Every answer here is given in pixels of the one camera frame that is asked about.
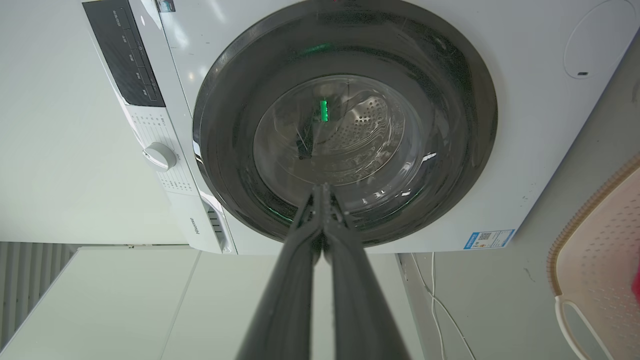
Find white front-load washing machine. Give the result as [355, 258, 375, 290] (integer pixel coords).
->
[81, 0, 640, 256]

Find white power cable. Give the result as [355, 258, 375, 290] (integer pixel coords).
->
[411, 252, 477, 360]

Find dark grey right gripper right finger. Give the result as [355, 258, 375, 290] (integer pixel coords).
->
[322, 183, 412, 360]

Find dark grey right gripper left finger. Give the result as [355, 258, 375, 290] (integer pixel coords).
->
[235, 184, 325, 360]

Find round dark washing machine door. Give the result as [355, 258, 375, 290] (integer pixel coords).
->
[192, 0, 499, 248]

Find white cabinet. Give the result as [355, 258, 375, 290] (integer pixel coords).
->
[0, 245, 426, 360]

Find beige perforated laundry basket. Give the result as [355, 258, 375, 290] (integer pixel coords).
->
[546, 155, 640, 360]

